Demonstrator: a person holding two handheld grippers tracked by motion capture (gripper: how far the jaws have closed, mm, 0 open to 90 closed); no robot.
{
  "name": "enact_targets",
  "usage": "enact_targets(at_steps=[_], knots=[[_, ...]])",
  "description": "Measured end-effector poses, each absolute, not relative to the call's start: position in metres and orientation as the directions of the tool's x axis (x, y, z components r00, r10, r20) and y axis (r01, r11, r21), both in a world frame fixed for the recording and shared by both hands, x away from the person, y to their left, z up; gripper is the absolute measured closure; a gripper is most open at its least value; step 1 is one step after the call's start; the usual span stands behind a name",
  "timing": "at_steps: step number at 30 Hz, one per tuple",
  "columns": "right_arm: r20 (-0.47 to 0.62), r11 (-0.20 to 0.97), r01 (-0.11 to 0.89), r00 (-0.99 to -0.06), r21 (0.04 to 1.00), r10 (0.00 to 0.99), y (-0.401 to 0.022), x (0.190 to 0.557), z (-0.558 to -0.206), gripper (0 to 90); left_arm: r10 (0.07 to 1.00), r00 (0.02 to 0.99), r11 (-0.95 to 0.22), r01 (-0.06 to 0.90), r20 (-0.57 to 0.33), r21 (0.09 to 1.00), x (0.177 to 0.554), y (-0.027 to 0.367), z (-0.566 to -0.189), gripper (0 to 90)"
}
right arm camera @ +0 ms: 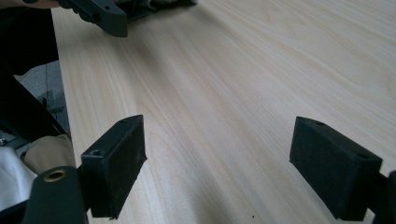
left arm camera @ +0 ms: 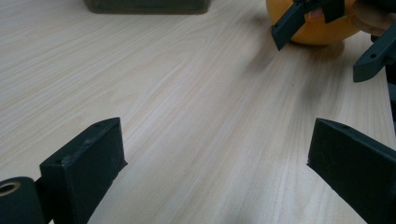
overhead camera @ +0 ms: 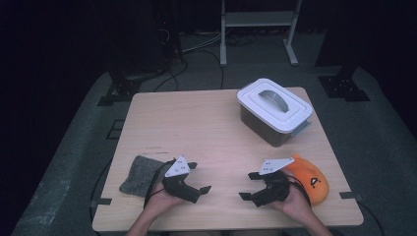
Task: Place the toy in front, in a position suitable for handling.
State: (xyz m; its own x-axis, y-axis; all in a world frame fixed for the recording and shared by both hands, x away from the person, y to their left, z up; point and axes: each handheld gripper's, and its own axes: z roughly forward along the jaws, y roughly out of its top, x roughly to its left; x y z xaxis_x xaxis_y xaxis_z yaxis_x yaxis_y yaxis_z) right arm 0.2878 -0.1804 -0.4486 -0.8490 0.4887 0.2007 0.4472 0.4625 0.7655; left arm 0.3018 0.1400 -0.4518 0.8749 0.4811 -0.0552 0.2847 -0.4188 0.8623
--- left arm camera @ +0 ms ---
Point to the smoky transparent storage box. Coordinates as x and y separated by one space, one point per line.
146 6

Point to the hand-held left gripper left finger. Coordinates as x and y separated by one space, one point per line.
84 168

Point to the orange fruit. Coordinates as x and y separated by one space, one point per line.
317 31

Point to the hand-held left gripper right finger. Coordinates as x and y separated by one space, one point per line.
351 168

